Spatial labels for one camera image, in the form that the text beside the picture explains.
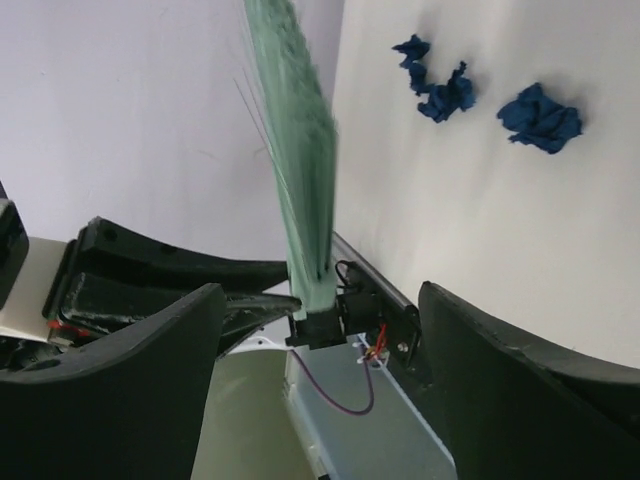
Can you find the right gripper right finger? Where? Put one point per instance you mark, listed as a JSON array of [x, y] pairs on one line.
[[517, 406]]

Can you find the blue paper scrap left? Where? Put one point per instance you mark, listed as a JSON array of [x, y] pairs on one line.
[[536, 119]]

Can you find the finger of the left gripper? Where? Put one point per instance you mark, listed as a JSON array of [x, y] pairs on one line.
[[90, 307]]

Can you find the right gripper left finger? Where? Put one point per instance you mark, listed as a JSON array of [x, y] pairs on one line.
[[127, 406]]

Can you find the white cable duct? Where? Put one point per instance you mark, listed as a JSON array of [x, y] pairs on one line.
[[355, 423]]

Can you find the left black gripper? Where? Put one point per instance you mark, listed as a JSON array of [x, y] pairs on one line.
[[104, 250]]

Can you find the green hand brush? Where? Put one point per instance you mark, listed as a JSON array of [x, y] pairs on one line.
[[302, 141]]

